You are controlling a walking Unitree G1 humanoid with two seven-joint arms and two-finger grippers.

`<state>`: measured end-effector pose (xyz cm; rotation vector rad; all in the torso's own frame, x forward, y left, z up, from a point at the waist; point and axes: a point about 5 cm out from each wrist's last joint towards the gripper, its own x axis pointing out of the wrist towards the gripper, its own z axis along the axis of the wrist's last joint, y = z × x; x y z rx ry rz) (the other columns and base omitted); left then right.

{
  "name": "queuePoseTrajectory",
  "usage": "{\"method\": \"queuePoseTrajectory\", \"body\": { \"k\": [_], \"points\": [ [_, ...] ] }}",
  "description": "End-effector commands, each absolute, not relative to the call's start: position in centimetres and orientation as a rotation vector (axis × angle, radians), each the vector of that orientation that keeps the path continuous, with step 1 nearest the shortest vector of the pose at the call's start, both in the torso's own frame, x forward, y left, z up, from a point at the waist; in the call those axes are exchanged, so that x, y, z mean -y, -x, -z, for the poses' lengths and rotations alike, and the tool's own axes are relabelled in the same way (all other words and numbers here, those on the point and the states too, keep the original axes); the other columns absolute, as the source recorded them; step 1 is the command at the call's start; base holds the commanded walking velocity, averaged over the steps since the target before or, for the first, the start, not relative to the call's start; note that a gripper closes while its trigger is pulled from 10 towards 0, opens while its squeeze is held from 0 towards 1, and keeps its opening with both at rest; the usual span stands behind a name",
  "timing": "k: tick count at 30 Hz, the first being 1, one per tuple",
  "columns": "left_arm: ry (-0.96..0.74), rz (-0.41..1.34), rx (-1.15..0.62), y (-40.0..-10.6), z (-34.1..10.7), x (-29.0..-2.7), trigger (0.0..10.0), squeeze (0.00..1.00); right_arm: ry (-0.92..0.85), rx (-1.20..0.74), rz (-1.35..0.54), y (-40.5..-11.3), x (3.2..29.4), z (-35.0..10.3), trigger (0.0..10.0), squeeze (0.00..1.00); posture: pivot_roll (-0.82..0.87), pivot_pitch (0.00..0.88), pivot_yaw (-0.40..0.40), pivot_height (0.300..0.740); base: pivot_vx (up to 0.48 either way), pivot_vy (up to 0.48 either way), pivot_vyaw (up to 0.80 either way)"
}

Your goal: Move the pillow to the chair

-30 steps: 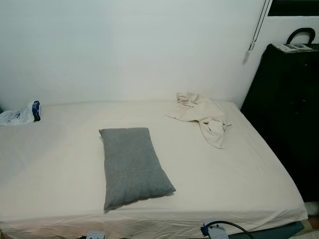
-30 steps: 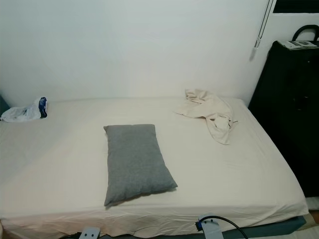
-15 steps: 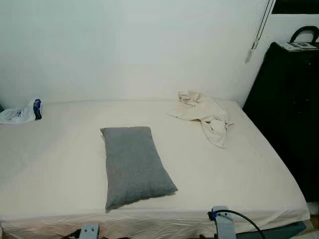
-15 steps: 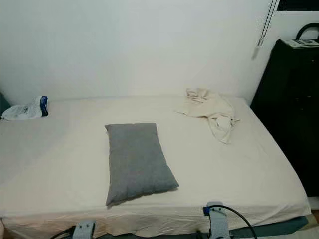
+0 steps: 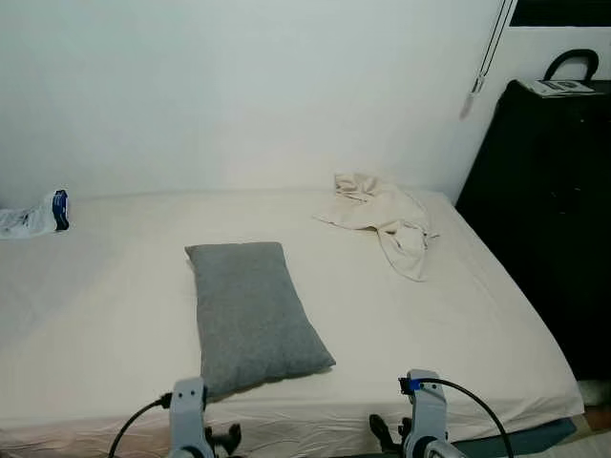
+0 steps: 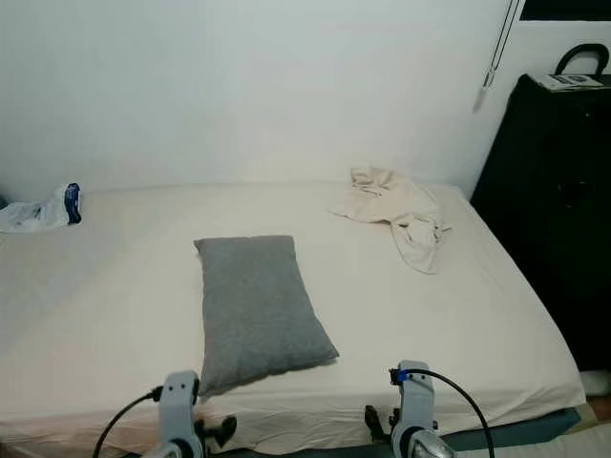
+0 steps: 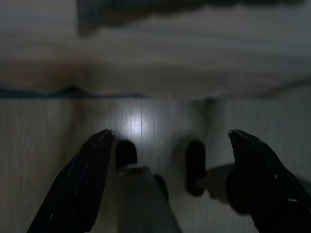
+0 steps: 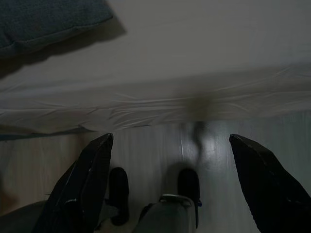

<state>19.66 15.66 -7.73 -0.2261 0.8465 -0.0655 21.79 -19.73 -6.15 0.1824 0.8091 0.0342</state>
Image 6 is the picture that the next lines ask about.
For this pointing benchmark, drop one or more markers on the grey blind wand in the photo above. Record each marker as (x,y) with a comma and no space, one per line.
(498,52)

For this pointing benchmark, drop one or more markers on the dark window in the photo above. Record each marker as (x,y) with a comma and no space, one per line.
(568,9)

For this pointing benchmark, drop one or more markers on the black cabinet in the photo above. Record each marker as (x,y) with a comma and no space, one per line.
(554,210)

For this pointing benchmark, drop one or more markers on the bed with cream sheet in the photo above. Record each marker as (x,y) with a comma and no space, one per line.
(439,324)

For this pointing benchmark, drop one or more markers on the clear plastic bag blue label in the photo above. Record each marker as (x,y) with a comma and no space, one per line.
(43,212)

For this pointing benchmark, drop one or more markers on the white printed booklet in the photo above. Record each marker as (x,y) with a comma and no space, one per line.
(571,82)

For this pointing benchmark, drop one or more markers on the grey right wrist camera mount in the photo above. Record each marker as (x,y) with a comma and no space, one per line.
(413,405)

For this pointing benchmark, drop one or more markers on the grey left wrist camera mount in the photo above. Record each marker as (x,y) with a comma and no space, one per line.
(179,410)

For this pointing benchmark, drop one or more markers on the crumpled cream cloth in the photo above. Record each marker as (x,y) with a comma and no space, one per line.
(401,205)

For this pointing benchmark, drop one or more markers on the blue bed base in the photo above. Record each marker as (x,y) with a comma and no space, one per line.
(525,429)

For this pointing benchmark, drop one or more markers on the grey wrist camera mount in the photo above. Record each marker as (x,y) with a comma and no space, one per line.
(179,410)
(413,405)

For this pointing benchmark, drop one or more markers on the grey pillow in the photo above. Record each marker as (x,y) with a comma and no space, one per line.
(263,310)

